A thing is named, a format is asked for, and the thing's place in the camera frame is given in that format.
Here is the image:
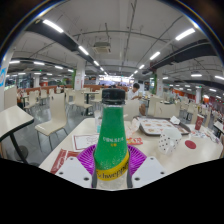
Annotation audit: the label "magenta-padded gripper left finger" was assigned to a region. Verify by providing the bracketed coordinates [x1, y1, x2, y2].
[54, 143, 99, 190]

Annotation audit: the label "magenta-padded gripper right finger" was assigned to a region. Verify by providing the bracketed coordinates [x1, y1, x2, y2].
[126, 144, 168, 190]

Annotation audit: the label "green drink bottle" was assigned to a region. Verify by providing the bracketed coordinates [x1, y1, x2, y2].
[91, 87, 131, 191]

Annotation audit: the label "white card with red print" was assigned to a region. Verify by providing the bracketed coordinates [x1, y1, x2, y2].
[72, 133, 100, 152]

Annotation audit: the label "white polka-dot mug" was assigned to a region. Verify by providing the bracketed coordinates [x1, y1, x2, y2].
[157, 127, 183, 155]

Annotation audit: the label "brown tray with paper liner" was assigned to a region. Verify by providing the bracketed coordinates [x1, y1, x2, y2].
[134, 116, 191, 137]

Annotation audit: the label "clear plastic food bag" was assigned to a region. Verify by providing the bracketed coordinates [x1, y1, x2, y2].
[124, 116, 141, 139]

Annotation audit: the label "flat round red coaster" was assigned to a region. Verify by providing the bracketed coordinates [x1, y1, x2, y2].
[184, 139, 197, 150]

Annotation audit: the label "beige chair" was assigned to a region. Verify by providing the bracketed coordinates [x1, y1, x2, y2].
[123, 99, 141, 121]
[34, 92, 69, 151]
[153, 101, 181, 119]

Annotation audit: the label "crumpled white napkin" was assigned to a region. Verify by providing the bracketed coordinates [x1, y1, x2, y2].
[169, 115, 181, 125]

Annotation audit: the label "colourful sticker sheet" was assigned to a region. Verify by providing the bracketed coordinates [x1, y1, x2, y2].
[189, 129, 214, 139]

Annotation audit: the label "beige chairs group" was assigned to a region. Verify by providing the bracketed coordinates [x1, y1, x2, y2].
[18, 87, 224, 118]

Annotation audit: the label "person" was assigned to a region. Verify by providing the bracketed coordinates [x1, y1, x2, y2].
[127, 82, 147, 116]

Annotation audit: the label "beige side table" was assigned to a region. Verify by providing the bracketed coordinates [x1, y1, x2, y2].
[0, 105, 35, 164]

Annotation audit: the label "ceiling air conditioner unit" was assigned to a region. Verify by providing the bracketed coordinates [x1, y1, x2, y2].
[92, 41, 112, 55]

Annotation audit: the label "ceiling strip lights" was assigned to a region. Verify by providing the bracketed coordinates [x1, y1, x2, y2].
[8, 18, 224, 83]

